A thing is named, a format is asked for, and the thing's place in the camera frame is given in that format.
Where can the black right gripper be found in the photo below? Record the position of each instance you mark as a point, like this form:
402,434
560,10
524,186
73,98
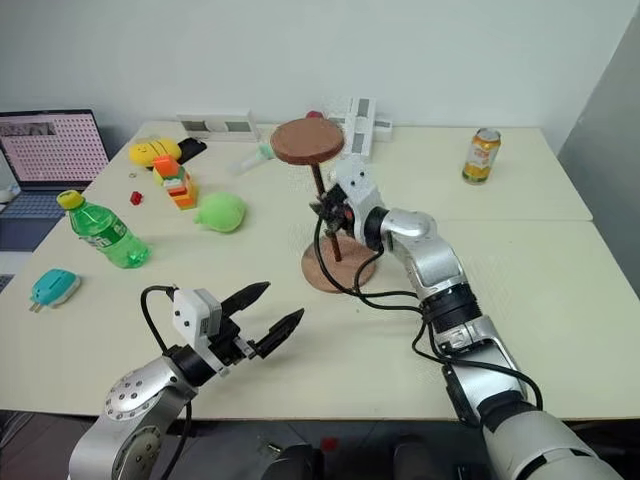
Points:
340,207

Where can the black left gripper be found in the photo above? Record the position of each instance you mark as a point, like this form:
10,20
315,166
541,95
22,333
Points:
227,345

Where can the wooden pole with round top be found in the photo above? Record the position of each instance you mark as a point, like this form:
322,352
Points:
307,141

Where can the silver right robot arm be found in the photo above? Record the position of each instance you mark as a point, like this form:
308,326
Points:
435,255

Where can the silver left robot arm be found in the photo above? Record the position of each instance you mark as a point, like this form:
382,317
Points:
135,400

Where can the round wooden base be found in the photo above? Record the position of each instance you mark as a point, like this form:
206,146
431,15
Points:
350,275

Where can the white and green tube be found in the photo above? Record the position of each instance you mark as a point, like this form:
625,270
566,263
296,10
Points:
250,161

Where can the green plush toy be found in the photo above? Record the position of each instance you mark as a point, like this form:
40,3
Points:
222,212

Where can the small red object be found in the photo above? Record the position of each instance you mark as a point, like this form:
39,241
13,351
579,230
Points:
314,115

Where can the long white box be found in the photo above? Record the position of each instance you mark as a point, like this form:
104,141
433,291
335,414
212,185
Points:
220,127

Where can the black phone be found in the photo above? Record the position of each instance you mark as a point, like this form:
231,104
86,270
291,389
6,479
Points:
192,147

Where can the colourful building block stack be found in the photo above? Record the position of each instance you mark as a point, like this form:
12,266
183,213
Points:
177,185

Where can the dark rounded shape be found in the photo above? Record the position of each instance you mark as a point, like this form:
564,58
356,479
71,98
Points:
420,457
295,462

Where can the orange drink can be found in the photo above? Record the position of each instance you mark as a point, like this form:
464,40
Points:
481,156

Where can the small red block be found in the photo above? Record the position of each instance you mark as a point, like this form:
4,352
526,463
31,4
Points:
137,197

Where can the green plastic soda bottle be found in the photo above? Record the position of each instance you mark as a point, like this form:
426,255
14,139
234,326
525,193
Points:
105,232

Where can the yellow plush toy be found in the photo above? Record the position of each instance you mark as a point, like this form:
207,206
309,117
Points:
150,152

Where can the teal power adapter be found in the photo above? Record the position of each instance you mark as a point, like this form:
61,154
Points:
54,290

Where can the open laptop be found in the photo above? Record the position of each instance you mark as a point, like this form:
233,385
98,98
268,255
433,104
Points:
50,150

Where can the grey panel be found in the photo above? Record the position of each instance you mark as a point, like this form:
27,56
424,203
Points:
607,130

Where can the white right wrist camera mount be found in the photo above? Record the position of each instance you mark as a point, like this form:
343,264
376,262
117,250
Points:
357,187

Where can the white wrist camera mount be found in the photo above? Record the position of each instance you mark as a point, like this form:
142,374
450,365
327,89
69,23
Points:
357,187
192,315

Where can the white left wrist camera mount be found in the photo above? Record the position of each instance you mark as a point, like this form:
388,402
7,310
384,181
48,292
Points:
192,315

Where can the white cross-shaped bracket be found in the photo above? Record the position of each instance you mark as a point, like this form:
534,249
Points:
362,127

